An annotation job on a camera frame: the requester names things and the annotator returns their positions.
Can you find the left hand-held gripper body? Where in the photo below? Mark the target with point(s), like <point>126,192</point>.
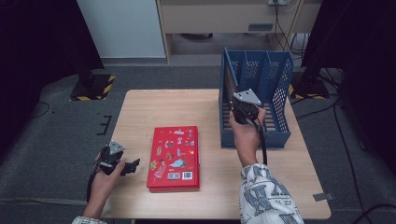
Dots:
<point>107,161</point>

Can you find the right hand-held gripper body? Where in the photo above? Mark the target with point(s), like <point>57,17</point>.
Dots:
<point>246,112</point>

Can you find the dark blue picture book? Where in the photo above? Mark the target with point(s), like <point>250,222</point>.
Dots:
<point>230,84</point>

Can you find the blue plastic file rack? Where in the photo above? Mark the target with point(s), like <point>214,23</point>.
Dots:
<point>274,137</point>

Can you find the person's right hand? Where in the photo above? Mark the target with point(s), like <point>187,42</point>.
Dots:
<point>247,137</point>

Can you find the person's left hand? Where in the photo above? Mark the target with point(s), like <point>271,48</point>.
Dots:
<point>101,186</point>

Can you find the black stand with striped base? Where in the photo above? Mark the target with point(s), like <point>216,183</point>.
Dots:
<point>93,88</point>
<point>309,88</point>

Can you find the grey vent grille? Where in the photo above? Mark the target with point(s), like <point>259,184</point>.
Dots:
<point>260,27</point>

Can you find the beige wooden desk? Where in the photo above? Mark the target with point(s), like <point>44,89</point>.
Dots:
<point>218,18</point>

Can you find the grey tape piece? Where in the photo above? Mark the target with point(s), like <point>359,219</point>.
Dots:
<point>323,197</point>

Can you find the black curtain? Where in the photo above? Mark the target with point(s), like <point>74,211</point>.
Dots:
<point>37,56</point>
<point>358,46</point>

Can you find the white partition panel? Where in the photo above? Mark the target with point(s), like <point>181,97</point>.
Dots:
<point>124,28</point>

